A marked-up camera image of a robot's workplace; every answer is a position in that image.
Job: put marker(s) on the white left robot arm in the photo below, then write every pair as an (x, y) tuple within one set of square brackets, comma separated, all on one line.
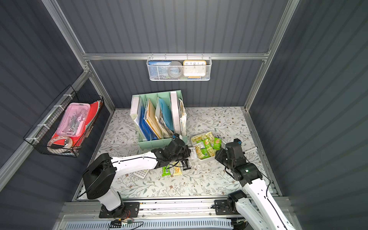
[(104, 170)]

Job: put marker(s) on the white wire wall basket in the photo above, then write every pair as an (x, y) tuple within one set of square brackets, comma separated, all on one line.
[(183, 78)]

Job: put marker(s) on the black cookie packet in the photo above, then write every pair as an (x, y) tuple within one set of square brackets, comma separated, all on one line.
[(185, 165)]

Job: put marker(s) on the blue folder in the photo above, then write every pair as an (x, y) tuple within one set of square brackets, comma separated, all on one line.
[(146, 131)]

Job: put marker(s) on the yellow cookie packet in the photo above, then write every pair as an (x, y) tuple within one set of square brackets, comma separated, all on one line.
[(177, 171)]

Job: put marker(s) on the white plastic storage box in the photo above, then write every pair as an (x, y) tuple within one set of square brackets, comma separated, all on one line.
[(205, 146)]

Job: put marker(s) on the green cookie packet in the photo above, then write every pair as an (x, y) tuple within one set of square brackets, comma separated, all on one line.
[(166, 171)]

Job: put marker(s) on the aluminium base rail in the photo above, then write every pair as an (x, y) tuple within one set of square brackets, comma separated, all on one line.
[(149, 209)]

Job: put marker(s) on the white scientific calculator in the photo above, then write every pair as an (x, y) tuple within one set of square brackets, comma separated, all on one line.
[(141, 174)]

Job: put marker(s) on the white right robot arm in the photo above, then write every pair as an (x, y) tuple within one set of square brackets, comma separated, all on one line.
[(253, 201)]

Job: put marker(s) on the clear tape roll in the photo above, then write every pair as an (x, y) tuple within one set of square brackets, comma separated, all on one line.
[(64, 142)]

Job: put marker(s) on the grey tape roll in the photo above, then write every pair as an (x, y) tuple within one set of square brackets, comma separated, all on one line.
[(175, 70)]

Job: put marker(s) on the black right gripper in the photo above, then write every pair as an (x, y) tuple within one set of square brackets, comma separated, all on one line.
[(221, 156)]

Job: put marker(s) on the yellow white alarm clock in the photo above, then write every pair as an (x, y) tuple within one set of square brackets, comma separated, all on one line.
[(194, 68)]

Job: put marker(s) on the black wire side basket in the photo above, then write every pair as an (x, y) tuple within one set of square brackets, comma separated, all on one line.
[(41, 133)]

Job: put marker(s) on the pink plastic pencil case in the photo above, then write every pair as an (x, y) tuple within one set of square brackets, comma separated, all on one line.
[(73, 120)]

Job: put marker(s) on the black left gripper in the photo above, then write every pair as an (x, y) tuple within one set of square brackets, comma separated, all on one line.
[(185, 158)]

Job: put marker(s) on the mint green file organizer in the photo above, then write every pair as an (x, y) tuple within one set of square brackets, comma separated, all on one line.
[(158, 116)]

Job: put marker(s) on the blue box in basket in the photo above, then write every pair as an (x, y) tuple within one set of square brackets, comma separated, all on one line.
[(158, 69)]

